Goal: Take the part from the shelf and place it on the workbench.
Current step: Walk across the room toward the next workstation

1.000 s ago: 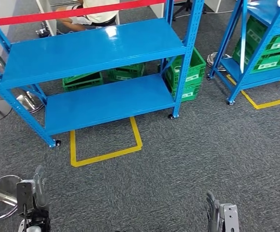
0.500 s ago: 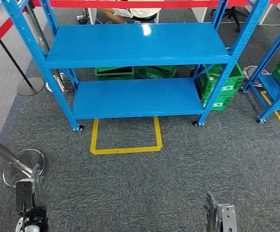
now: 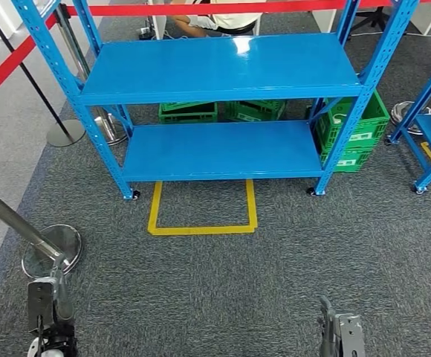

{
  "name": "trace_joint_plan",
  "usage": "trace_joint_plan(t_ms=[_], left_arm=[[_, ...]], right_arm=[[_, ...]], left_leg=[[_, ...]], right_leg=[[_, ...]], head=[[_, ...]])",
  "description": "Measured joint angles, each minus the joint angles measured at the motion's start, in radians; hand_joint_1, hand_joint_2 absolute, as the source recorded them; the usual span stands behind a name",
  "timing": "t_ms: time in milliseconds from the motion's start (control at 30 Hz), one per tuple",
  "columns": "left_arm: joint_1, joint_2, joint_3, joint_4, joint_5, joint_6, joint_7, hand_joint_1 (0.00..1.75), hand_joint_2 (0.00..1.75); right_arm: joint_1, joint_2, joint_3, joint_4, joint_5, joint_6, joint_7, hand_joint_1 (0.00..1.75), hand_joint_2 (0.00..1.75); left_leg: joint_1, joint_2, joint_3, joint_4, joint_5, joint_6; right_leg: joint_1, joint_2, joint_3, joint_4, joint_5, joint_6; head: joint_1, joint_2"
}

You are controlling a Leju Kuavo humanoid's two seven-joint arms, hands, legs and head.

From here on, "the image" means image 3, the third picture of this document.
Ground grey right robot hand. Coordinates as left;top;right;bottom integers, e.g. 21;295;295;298
316;295;340;357

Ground green plastic crate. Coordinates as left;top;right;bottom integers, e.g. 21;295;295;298
159;102;218;124
318;147;373;174
314;89;391;149
224;100;288;123

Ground chrome round base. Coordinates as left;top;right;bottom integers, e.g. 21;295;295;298
390;100;431;136

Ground white desk panel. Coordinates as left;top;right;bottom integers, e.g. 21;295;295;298
311;10;338;34
151;13;168;40
410;0;431;36

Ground black office chair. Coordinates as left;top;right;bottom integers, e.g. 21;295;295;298
349;5;392;34

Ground black round stool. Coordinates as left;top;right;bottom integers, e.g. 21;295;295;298
215;20;257;36

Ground person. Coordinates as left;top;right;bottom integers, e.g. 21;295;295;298
171;0;263;39

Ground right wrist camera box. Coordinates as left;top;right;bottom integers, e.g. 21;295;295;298
336;314;367;357

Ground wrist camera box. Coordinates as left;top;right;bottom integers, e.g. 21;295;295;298
336;314;367;357
27;277;55;332

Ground chrome stanchion post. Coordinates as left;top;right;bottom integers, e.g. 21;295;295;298
54;4;128;147
0;179;84;281

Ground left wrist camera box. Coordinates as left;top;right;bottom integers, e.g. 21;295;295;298
27;277;55;332

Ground black stanchion post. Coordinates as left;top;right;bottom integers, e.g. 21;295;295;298
0;0;86;148

